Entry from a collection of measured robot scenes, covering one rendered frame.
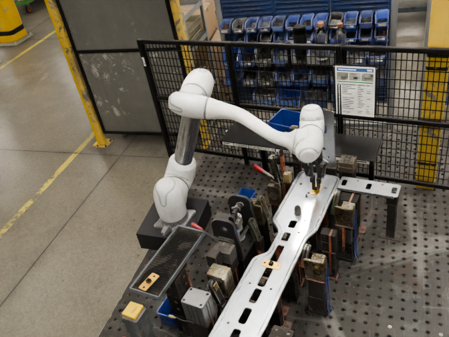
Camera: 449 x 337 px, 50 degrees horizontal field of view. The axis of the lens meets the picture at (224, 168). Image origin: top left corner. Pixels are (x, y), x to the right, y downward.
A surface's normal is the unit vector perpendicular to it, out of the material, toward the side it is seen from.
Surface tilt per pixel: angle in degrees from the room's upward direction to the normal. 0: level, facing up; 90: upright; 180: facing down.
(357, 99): 90
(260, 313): 0
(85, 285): 0
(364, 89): 90
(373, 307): 0
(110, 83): 90
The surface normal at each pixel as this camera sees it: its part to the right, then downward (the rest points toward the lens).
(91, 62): -0.33, 0.58
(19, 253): -0.16, -0.80
